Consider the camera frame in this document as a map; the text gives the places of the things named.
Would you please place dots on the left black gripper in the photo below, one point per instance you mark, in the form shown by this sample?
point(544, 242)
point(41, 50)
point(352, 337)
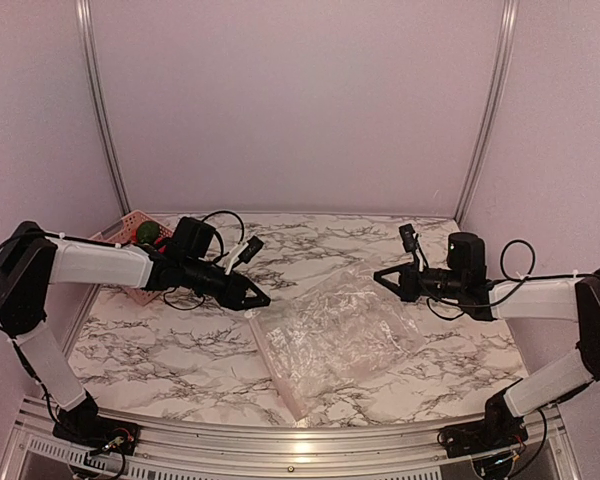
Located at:
point(233, 295)

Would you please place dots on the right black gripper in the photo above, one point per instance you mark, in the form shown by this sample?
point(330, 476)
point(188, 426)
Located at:
point(408, 288)

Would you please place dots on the clear zip top bag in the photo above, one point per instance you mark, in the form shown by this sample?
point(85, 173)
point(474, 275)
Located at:
point(345, 330)

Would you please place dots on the red fake pepper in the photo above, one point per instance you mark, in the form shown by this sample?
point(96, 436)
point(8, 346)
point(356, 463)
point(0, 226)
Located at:
point(162, 245)

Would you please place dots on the green fake leafy vegetable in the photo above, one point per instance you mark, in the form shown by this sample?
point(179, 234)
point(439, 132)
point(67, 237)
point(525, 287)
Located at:
point(148, 233)

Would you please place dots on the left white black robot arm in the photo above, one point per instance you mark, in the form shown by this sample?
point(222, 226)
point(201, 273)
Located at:
point(36, 266)

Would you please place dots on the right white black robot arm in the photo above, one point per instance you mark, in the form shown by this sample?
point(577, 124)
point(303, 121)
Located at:
point(574, 297)

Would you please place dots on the pink plastic basket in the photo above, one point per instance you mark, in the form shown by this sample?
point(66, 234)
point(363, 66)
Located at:
point(124, 230)

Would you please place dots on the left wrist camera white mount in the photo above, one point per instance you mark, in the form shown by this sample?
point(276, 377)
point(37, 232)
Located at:
point(242, 253)

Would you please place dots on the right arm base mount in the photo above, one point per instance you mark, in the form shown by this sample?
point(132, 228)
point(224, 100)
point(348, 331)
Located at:
point(476, 437)

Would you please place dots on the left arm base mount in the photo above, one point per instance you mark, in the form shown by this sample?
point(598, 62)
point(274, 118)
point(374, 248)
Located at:
point(100, 434)

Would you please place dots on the front aluminium rail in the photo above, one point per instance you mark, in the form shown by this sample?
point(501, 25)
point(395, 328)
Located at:
point(171, 449)

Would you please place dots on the right aluminium frame post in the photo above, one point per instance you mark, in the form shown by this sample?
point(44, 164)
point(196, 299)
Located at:
point(495, 93)

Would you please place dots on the aluminium frame post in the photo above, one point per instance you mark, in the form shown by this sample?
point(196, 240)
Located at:
point(88, 41)
point(495, 93)

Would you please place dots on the left aluminium frame post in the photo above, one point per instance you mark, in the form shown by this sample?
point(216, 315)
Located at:
point(88, 41)

